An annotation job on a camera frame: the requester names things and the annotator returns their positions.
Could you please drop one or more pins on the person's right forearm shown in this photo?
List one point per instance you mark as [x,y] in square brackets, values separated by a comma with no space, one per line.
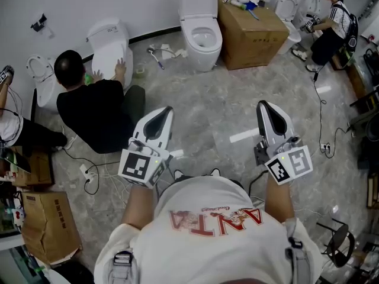
[279,200]

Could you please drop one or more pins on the white power strip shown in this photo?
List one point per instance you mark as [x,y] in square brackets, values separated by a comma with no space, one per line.
[91,178]
[325,147]
[84,169]

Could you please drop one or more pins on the green plastic holder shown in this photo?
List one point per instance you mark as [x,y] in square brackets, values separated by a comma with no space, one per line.
[139,72]

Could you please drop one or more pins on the large cardboard box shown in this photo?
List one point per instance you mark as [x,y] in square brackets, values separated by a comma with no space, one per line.
[251,40]

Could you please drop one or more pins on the person's right shoe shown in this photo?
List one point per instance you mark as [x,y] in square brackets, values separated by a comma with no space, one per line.
[214,171]

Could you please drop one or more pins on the wooden bench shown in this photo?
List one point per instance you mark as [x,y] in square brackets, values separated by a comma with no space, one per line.
[355,78]

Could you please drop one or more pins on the blue cleaning brush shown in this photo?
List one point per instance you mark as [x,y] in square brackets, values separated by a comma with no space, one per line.
[252,14]

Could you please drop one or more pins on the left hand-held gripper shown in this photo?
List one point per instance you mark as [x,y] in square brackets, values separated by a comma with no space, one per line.
[134,166]

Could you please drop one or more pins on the black phone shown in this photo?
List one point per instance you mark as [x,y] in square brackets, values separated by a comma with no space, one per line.
[262,3]

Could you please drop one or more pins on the white crumpled packaging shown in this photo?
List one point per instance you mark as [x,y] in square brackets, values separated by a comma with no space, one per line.
[174,52]

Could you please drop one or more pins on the person's white t-shirt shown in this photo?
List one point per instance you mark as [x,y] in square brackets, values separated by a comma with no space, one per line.
[207,247]

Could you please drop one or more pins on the small cardboard box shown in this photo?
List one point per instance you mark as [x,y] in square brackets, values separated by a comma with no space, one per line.
[38,167]

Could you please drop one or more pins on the torn cardboard box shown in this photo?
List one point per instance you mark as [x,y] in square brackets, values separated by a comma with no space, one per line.
[50,226]

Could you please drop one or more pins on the white toilet with tank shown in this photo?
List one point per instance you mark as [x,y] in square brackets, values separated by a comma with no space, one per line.
[109,49]

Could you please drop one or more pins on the red and white toy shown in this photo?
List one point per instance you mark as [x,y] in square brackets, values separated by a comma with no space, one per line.
[19,216]

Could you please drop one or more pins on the green and white bottle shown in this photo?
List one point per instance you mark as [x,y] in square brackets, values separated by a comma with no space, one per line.
[238,4]

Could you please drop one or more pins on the black stool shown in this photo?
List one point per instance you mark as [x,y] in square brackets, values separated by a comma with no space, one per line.
[337,244]

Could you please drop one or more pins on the person's shoe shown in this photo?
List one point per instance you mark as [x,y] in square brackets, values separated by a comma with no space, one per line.
[214,171]
[178,176]

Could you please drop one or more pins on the metal equipment rack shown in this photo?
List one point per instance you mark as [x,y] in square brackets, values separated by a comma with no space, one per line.
[367,158]

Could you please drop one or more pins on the black wall bracket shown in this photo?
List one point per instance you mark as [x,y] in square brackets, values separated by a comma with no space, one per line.
[38,22]

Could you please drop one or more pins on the person's left shoe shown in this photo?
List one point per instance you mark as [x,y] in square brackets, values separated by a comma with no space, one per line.
[178,176]

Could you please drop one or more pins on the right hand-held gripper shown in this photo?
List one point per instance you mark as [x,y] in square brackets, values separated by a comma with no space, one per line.
[288,166]

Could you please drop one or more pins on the person's left forearm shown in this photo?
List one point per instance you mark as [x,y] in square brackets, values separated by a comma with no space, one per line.
[139,203]

